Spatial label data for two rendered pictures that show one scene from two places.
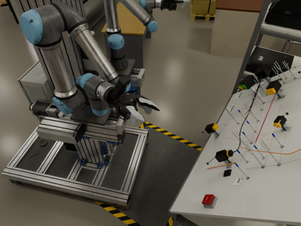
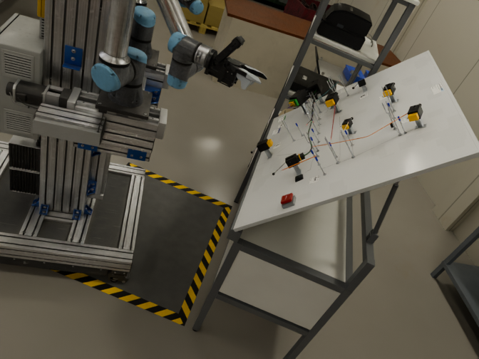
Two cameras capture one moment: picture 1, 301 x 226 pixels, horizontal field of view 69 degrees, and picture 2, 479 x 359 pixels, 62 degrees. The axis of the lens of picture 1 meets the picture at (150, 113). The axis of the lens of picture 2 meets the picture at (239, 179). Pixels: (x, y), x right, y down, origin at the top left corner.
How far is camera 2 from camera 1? 89 cm
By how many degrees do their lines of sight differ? 26
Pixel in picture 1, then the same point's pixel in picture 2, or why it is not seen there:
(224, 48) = not seen: hidden behind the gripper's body
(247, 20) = (266, 40)
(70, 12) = not seen: outside the picture
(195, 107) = (202, 149)
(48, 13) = not seen: outside the picture
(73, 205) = (25, 282)
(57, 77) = (121, 34)
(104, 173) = (85, 226)
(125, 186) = (125, 242)
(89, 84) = (186, 43)
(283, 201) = (365, 177)
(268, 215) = (354, 188)
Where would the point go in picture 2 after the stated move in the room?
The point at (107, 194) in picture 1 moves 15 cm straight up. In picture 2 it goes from (99, 254) to (102, 236)
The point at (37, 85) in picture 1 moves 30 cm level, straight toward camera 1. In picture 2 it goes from (27, 54) to (69, 90)
